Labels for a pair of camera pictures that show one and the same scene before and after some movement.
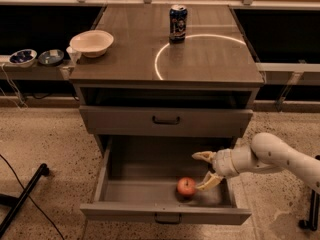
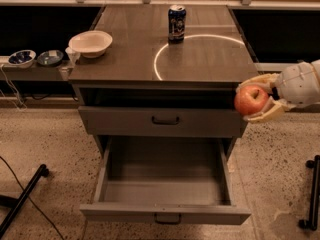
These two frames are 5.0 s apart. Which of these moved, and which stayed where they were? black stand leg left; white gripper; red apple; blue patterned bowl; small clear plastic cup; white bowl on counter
Moved: white gripper; red apple
Stayed: white bowl on counter; black stand leg left; small clear plastic cup; blue patterned bowl
